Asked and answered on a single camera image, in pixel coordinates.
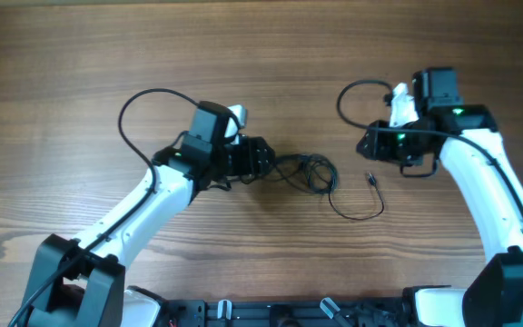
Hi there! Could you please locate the thin black micro-USB cable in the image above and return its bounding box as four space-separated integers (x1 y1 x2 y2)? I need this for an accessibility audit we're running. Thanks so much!
270 156 386 223

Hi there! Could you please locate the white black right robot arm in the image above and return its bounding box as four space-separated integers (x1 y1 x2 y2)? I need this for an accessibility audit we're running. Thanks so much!
357 68 523 326

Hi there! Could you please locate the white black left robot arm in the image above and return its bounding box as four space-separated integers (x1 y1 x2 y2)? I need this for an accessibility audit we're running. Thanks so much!
10 101 273 326

